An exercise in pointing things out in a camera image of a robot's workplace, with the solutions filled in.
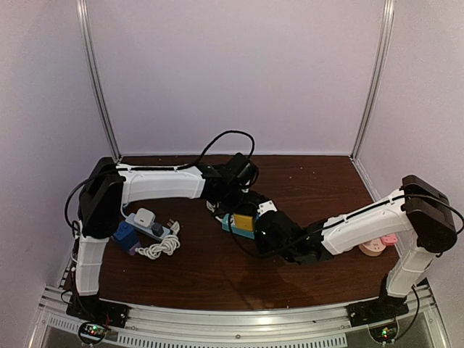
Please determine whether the pink round socket base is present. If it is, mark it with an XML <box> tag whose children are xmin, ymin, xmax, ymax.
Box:
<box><xmin>358</xmin><ymin>239</ymin><xmax>386</xmax><ymax>257</ymax></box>

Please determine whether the purple power strip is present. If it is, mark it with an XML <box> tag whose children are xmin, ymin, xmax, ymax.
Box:
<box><xmin>126</xmin><ymin>244</ymin><xmax>138</xmax><ymax>256</ymax></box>

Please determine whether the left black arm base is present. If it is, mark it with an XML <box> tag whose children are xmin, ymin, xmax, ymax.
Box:
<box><xmin>66</xmin><ymin>294</ymin><xmax>129</xmax><ymax>328</ymax></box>

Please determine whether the white coiled cable with plug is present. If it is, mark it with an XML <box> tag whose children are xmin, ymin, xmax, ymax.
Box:
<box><xmin>135</xmin><ymin>219</ymin><xmax>181</xmax><ymax>260</ymax></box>

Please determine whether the aluminium front rail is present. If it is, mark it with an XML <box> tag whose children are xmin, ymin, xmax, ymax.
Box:
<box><xmin>25</xmin><ymin>285</ymin><xmax>451</xmax><ymax>347</ymax></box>

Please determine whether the aluminium frame post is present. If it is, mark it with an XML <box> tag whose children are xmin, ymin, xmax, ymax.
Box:
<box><xmin>76</xmin><ymin>0</ymin><xmax>122</xmax><ymax>162</ymax></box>
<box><xmin>349</xmin><ymin>0</ymin><xmax>397</xmax><ymax>160</ymax></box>

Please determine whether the dark grey charger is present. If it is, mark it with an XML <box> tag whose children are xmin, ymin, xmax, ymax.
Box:
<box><xmin>151</xmin><ymin>223</ymin><xmax>164</xmax><ymax>237</ymax></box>

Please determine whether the pink cube adapter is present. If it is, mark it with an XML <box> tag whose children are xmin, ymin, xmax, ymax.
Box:
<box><xmin>381</xmin><ymin>233</ymin><xmax>397</xmax><ymax>247</ymax></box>

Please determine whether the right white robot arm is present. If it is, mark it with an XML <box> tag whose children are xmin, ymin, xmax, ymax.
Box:
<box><xmin>254</xmin><ymin>175</ymin><xmax>459</xmax><ymax>320</ymax></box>

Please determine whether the grey-blue power strip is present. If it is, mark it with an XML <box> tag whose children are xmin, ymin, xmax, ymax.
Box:
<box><xmin>125</xmin><ymin>213</ymin><xmax>172</xmax><ymax>242</ymax></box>

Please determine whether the yellow cube adapter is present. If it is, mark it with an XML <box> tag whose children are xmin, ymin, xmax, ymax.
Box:
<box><xmin>233</xmin><ymin>214</ymin><xmax>255</xmax><ymax>232</ymax></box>

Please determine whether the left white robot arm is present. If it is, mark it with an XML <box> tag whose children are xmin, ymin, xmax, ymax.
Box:
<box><xmin>71</xmin><ymin>154</ymin><xmax>274</xmax><ymax>322</ymax></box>

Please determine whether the right aluminium frame post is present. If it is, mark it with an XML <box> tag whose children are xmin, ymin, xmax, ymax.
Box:
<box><xmin>349</xmin><ymin>0</ymin><xmax>397</xmax><ymax>160</ymax></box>

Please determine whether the dark blue cube adapter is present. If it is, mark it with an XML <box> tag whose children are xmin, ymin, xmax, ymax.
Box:
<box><xmin>112</xmin><ymin>221</ymin><xmax>141</xmax><ymax>252</ymax></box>

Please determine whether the left aluminium frame post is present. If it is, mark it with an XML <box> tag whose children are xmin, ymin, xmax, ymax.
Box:
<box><xmin>76</xmin><ymin>0</ymin><xmax>122</xmax><ymax>162</ymax></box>

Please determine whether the white charger block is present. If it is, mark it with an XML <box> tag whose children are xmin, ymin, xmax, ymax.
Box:
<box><xmin>134</xmin><ymin>208</ymin><xmax>156</xmax><ymax>228</ymax></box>

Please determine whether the teal power strip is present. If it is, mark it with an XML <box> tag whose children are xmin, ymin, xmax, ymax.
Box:
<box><xmin>221</xmin><ymin>213</ymin><xmax>254</xmax><ymax>240</ymax></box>

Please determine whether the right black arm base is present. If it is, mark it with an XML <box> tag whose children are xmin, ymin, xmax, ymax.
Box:
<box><xmin>346</xmin><ymin>275</ymin><xmax>409</xmax><ymax>327</ymax></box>

